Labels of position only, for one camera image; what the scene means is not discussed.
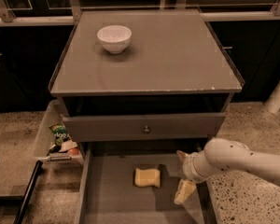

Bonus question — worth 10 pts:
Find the white ceramic bowl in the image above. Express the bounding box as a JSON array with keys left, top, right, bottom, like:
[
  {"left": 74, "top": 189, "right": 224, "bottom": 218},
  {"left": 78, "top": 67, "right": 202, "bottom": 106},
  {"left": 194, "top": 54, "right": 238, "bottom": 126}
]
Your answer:
[{"left": 97, "top": 25, "right": 133, "bottom": 54}]

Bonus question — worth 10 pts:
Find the yellow sponge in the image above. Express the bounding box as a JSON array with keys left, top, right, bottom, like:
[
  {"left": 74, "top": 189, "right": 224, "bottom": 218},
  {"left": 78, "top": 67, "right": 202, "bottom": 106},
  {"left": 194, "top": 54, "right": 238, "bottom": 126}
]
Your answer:
[{"left": 134, "top": 168, "right": 161, "bottom": 188}]

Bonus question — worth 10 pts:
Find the red white object in bin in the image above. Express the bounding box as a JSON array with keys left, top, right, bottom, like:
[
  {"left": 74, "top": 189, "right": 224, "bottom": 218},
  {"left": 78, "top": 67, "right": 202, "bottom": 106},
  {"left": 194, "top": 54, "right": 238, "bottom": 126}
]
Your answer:
[{"left": 59, "top": 140, "right": 78, "bottom": 155}]

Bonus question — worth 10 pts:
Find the grey drawer cabinet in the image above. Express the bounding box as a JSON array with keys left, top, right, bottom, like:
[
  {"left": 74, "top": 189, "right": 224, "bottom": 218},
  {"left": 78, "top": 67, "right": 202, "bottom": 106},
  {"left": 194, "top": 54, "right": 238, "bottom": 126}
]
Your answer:
[{"left": 48, "top": 8, "right": 245, "bottom": 224}]

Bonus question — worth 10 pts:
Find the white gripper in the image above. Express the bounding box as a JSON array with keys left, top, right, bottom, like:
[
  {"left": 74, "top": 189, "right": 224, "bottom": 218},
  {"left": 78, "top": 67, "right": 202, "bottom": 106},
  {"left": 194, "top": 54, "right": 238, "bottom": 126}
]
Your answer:
[{"left": 174, "top": 150, "right": 216, "bottom": 204}]

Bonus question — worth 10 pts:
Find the clear plastic storage bin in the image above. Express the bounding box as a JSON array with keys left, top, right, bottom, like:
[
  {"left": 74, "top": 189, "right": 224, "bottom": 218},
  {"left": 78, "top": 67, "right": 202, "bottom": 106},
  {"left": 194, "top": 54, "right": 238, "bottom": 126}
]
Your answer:
[{"left": 33, "top": 100, "right": 84, "bottom": 164}]

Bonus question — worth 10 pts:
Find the white railing frame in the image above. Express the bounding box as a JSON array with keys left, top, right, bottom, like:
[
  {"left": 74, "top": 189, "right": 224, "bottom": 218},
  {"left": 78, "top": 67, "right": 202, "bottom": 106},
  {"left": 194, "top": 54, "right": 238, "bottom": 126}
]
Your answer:
[{"left": 0, "top": 0, "right": 280, "bottom": 26}]

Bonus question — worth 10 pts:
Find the round metal drawer knob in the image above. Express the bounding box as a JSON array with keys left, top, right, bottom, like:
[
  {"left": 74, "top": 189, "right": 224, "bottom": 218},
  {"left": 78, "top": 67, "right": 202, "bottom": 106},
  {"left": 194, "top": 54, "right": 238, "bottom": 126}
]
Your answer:
[{"left": 143, "top": 126, "right": 151, "bottom": 133}]

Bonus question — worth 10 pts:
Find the grey top drawer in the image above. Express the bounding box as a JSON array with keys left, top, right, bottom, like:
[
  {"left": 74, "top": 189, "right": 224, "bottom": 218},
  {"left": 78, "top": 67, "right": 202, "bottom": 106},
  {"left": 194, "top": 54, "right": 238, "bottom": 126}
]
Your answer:
[{"left": 63, "top": 113, "right": 226, "bottom": 142}]

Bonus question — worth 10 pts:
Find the black bar on floor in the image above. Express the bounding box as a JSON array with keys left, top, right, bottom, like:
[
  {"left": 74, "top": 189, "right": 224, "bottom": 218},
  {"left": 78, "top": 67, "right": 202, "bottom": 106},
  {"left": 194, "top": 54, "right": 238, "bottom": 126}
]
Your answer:
[{"left": 13, "top": 161, "right": 43, "bottom": 224}]

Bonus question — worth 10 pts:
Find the grey open middle drawer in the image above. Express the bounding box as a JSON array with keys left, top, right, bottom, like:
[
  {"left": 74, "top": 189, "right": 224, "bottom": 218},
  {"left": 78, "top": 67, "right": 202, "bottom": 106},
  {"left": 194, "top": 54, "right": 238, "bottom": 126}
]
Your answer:
[{"left": 74, "top": 149, "right": 218, "bottom": 224}]

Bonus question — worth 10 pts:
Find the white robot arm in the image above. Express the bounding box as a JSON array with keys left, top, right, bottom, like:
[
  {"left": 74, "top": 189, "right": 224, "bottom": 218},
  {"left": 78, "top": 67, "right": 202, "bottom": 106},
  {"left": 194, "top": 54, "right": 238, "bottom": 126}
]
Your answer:
[{"left": 175, "top": 138, "right": 280, "bottom": 204}]

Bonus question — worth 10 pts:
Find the green snack bag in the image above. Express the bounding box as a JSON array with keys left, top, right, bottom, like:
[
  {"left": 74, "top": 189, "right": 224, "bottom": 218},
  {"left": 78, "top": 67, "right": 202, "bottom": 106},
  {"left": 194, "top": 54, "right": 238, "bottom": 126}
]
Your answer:
[{"left": 49, "top": 123, "right": 70, "bottom": 146}]

